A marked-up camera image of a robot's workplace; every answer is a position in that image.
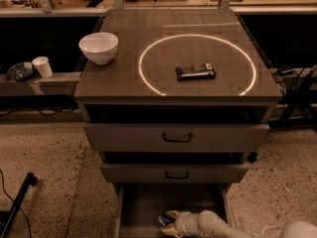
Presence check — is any blue redbull can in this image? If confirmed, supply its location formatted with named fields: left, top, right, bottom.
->
left=158, top=213, right=174, bottom=227

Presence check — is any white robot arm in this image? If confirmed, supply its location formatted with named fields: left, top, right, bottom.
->
left=158, top=210, right=317, bottom=238

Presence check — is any grey bottom drawer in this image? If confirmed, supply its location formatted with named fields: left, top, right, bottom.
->
left=114, top=183, right=232, bottom=238

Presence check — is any grey drawer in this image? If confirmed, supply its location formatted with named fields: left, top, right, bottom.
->
left=101, top=164, right=248, bottom=183
left=114, top=183, right=232, bottom=238
left=84, top=123, right=269, bottom=153

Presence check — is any grey middle drawer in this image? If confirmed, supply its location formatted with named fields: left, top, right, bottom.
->
left=101, top=164, right=248, bottom=183

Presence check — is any grey top drawer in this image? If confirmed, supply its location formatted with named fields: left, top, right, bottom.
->
left=84, top=123, right=269, bottom=153

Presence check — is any grey drawer cabinet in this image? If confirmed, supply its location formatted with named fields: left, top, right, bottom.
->
left=73, top=8, right=283, bottom=190

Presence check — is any black cabinet caster wheel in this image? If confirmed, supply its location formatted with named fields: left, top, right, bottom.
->
left=248, top=153, right=258, bottom=163

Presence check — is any black snack bar wrapper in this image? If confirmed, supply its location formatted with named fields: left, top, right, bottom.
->
left=175, top=63, right=216, bottom=81

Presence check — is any black tripod stand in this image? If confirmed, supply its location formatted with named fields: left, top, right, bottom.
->
left=268, top=64, right=317, bottom=128

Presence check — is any black floor stand leg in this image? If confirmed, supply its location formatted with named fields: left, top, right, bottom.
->
left=0, top=173, right=38, bottom=238

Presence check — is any grey side bench ledge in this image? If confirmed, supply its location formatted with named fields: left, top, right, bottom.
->
left=0, top=72, right=81, bottom=97

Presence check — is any white ceramic bowl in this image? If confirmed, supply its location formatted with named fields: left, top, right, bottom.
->
left=78, top=32, right=119, bottom=64

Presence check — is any white paper cup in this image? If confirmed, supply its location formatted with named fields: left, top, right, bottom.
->
left=32, top=57, right=53, bottom=78

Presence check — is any dark round dish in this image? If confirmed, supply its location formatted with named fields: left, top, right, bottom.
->
left=7, top=61, right=36, bottom=81

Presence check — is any black cable on floor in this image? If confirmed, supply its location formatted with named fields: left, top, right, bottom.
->
left=0, top=169, right=34, bottom=238

